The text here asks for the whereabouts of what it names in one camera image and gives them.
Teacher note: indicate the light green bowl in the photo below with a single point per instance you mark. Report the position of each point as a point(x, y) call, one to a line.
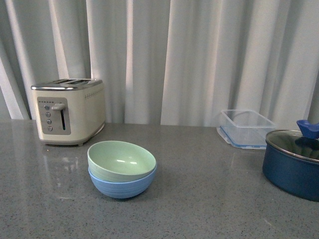
point(118, 161)

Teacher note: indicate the light blue bowl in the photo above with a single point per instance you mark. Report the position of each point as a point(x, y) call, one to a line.
point(123, 190)

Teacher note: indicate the white curtain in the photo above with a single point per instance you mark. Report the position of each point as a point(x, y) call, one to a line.
point(170, 62)

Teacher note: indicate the clear plastic food container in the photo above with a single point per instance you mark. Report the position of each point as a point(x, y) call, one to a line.
point(245, 129)

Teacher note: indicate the cream toaster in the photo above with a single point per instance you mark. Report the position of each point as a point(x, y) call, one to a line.
point(69, 111)

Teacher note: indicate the blue saucepan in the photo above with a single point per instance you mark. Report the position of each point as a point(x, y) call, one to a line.
point(291, 174)

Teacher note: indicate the glass lid blue knob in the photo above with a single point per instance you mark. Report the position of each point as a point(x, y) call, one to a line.
point(302, 143)

